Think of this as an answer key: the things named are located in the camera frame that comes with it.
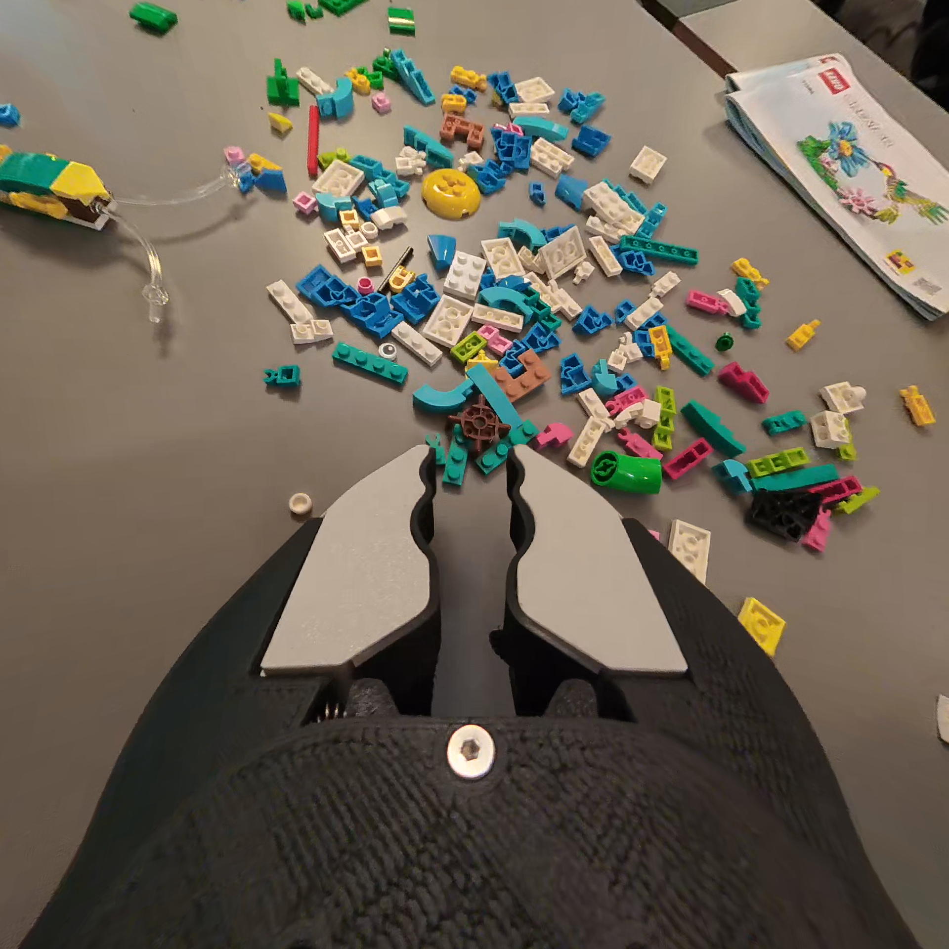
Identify clear plastic tube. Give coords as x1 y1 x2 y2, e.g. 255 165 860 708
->
111 167 249 210
104 208 172 325

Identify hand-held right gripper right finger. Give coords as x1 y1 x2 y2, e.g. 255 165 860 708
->
504 443 690 677

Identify white square plate brick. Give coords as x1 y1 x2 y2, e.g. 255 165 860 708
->
667 519 712 584

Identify adjacent grey table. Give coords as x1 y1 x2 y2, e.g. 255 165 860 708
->
678 0 949 112

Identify grey desk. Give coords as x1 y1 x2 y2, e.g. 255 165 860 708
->
0 0 949 949

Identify yellow square plate brick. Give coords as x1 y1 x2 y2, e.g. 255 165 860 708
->
737 597 787 658

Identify yellow round dome brick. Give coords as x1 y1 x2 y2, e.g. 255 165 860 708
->
421 168 480 221

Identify closed printed instruction booklet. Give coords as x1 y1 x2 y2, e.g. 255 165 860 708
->
723 52 949 321

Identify black lattice brick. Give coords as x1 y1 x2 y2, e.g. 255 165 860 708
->
745 489 833 544

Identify pile of colourful toy bricks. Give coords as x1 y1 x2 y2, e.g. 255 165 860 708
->
222 48 939 553

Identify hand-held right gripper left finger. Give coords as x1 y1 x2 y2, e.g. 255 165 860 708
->
259 445 440 679

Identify brown wheel-shaped brick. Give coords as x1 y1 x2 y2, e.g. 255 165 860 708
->
448 396 514 452

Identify green yellow brick model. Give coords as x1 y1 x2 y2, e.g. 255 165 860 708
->
0 144 116 232

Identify green curved cylinder brick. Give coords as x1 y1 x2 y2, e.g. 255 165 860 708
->
591 450 663 495

